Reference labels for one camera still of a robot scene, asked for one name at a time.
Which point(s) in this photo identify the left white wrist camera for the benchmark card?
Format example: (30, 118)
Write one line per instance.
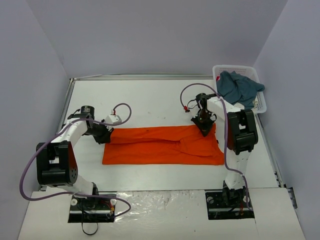
(112, 119)

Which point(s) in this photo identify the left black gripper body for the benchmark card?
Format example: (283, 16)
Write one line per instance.
(104, 135)

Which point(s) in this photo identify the orange t shirt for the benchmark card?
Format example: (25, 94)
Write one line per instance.
(172, 145)

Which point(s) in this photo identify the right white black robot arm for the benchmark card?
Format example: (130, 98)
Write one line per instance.
(240, 137)

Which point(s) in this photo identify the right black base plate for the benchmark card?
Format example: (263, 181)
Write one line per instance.
(221, 206)

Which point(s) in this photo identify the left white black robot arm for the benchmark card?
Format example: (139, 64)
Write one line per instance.
(56, 163)

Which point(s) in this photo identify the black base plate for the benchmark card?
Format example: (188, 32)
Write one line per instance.
(221, 206)
(92, 210)

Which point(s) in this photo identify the white plastic basket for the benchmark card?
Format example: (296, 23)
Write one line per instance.
(248, 71)

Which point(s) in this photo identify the teal t shirt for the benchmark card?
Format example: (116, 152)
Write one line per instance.
(236, 88)

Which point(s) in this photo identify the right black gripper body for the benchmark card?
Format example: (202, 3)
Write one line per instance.
(203, 122)

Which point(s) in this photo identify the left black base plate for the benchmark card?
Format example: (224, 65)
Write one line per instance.
(92, 210)

